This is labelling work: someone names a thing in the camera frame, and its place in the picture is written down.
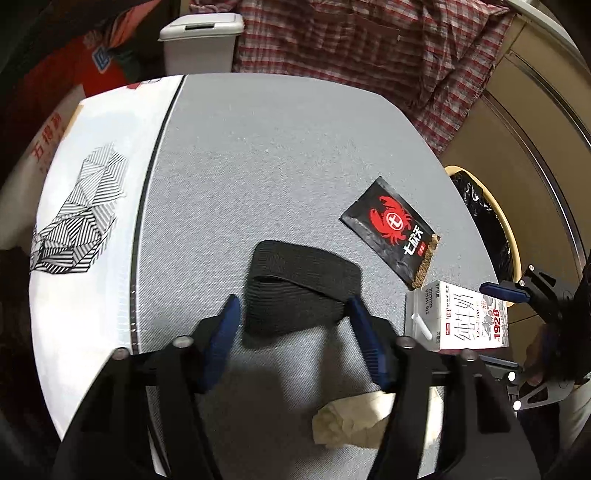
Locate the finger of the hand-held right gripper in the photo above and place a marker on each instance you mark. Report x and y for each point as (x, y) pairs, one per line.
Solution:
(503, 291)

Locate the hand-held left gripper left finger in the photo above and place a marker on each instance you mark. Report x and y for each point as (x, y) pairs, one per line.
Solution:
(221, 341)

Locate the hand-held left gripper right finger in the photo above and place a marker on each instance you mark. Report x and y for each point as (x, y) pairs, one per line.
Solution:
(369, 341)

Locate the white milk carton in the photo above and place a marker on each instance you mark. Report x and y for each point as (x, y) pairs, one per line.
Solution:
(466, 332)

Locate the trash bin with black liner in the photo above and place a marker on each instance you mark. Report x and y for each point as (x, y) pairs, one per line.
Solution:
(485, 217)

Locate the black elastic band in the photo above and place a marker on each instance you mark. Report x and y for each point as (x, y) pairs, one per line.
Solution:
(300, 286)

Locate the person's right hand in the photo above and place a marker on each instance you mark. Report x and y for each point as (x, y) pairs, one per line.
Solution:
(538, 355)

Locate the crumpled beige tissue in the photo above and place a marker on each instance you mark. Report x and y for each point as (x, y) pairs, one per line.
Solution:
(346, 415)

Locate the black packet with red crab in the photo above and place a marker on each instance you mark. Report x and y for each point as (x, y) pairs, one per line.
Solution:
(392, 226)

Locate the beige cabinet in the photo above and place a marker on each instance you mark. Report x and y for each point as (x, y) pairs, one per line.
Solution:
(531, 115)

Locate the white sack with red print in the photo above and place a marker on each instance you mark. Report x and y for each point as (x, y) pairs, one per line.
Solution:
(32, 152)

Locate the white lidded bin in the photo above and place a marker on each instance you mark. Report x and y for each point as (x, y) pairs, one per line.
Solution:
(198, 50)

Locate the red plaid shirt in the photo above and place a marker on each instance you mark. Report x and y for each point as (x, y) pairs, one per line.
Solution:
(346, 37)

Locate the orange bag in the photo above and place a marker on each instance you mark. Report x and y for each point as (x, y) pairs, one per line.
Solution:
(60, 69)

